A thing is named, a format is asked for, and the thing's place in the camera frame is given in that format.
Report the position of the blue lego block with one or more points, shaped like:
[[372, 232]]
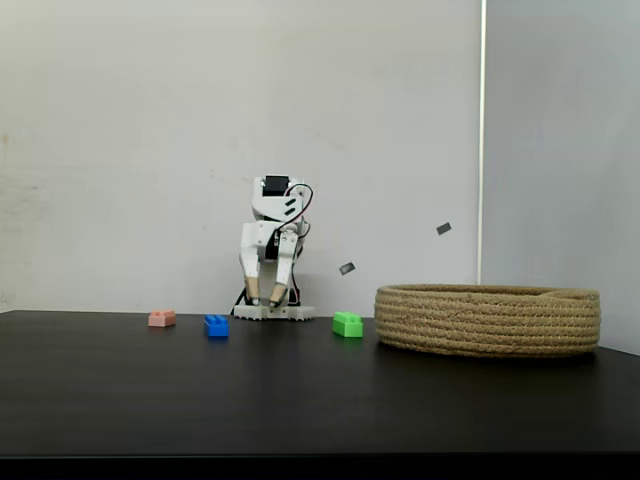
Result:
[[216, 326]]

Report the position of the green lego block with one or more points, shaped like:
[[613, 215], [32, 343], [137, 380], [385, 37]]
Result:
[[347, 325]]

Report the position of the pink lego block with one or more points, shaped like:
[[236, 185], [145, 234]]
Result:
[[161, 318]]

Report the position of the grey tape piece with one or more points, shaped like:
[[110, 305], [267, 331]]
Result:
[[347, 268], [443, 228]]

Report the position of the white vertical wall strip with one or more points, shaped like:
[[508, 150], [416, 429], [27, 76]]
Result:
[[482, 150]]

